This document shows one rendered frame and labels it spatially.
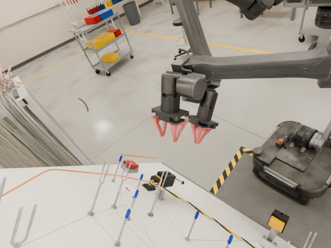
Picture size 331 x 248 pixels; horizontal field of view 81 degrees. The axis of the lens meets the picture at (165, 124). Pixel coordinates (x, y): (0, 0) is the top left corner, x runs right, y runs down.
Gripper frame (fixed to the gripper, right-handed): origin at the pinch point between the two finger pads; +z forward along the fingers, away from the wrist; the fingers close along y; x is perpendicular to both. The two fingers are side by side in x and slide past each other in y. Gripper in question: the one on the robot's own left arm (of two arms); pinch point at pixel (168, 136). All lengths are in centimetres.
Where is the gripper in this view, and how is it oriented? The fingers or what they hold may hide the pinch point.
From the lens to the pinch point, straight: 62.7
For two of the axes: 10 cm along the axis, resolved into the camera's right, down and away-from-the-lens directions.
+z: -0.3, 9.2, 4.0
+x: 6.6, -2.8, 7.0
